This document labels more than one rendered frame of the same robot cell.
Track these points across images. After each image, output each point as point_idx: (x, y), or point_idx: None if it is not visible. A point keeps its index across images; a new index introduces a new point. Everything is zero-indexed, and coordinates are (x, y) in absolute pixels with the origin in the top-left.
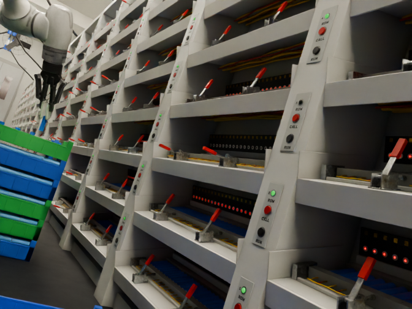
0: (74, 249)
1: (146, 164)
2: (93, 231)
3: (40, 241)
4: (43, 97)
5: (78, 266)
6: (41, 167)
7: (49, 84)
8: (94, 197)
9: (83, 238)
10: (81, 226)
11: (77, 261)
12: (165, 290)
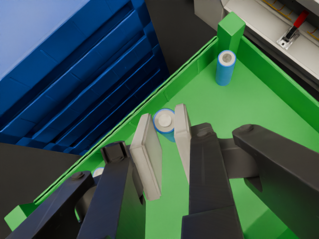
0: (248, 32)
1: None
2: (318, 45)
3: (180, 45)
4: (144, 219)
5: (303, 87)
6: None
7: (108, 235)
8: (316, 11)
9: (316, 79)
10: (279, 41)
11: (280, 63)
12: None
